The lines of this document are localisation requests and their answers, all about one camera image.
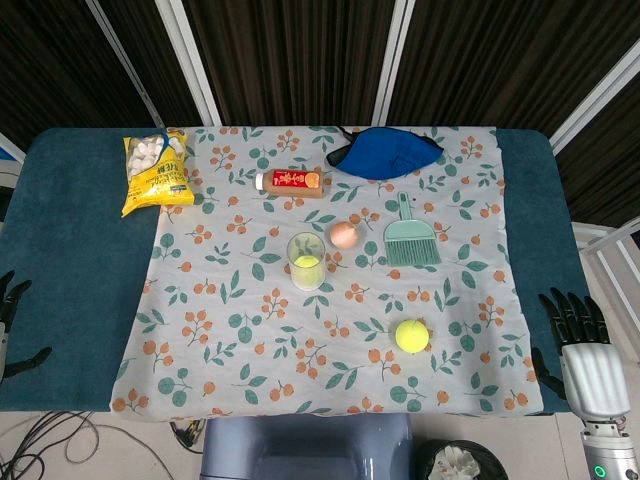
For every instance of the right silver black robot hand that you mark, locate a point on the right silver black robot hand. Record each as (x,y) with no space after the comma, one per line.
(595,375)

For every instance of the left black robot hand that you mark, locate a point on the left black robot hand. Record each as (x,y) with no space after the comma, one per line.
(9,305)

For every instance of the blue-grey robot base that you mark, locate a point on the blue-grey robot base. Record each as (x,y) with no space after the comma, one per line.
(305,450)

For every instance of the clear plastic cup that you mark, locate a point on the clear plastic cup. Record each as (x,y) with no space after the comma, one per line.
(306,250)

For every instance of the teal table cover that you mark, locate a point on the teal table cover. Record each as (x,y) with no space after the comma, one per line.
(75,260)

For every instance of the white metal rack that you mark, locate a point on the white metal rack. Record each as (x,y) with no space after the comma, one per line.
(607,245)

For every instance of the black trash bin with paper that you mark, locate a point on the black trash bin with paper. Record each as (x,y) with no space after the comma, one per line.
(457,462)

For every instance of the yellow snack bag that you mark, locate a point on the yellow snack bag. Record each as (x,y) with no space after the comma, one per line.
(157,182)

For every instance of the green mini dustpan brush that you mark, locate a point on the green mini dustpan brush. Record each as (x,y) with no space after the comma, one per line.
(411,245)

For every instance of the floral print tablecloth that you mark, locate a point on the floral print tablecloth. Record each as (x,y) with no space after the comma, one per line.
(280,330)

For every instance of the beige egg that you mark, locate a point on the beige egg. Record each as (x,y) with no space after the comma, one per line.
(344,235)

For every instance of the blue eye mask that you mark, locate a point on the blue eye mask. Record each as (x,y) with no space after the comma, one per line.
(385,152)

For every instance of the orange juice bottle red label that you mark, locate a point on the orange juice bottle red label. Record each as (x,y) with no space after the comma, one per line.
(292,182)

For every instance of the white metal frame post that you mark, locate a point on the white metal frame post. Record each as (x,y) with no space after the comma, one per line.
(392,60)
(187,60)
(11,148)
(595,97)

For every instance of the grey metal frame post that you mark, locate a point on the grey metal frame post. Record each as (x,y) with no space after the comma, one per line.
(125,62)

